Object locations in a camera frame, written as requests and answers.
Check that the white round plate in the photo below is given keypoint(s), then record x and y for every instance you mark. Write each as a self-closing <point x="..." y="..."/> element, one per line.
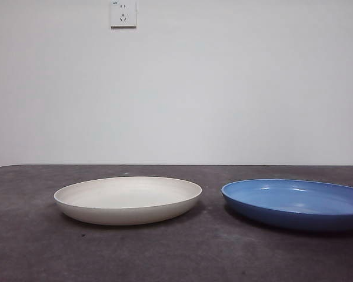
<point x="126" y="211"/>

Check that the blue round plate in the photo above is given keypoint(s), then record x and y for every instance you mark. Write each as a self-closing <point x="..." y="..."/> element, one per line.
<point x="282" y="218"/>

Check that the white wall socket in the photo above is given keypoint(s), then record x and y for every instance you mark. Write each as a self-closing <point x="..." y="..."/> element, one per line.
<point x="123" y="14"/>

